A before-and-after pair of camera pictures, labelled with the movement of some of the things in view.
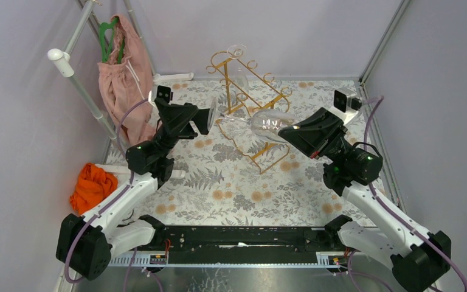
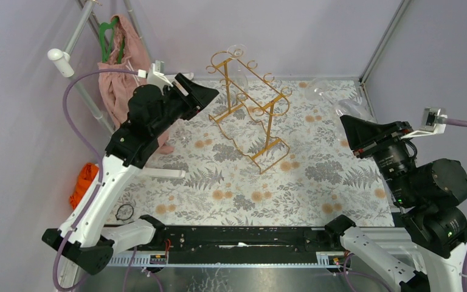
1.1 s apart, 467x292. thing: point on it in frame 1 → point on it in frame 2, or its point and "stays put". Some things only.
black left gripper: (177, 120) → (183, 95)
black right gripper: (317, 135) → (362, 133)
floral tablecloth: (244, 173) stays put
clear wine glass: (266, 123) → (345, 103)
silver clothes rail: (62, 59) stays put
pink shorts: (125, 82) stays put
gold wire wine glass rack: (249, 88) stays put
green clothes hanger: (103, 27) stays put
